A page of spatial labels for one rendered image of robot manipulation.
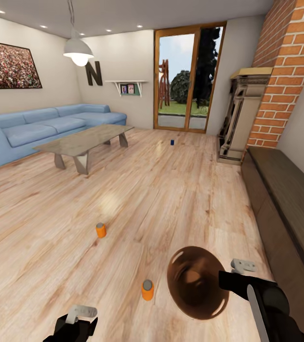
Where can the room light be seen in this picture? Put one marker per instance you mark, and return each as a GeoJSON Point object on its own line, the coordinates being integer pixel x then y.
{"type": "Point", "coordinates": [76, 45]}

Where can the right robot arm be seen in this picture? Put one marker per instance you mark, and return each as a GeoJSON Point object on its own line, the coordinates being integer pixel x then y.
{"type": "Point", "coordinates": [269, 304]}

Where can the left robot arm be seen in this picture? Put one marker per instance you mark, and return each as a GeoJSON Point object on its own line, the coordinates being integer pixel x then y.
{"type": "Point", "coordinates": [70, 329]}

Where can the cabinet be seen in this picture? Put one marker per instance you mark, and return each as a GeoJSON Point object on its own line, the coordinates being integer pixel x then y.
{"type": "Point", "coordinates": [275, 186]}

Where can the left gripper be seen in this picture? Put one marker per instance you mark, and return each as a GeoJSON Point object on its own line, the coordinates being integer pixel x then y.
{"type": "Point", "coordinates": [77, 332]}

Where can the decorative sign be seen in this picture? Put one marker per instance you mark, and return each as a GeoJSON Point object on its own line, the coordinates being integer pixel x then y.
{"type": "Point", "coordinates": [96, 75]}

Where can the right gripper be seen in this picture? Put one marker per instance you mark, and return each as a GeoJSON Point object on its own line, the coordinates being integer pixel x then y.
{"type": "Point", "coordinates": [229, 281]}

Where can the trash can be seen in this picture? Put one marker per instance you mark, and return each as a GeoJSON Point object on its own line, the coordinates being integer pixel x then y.
{"type": "Point", "coordinates": [193, 283]}

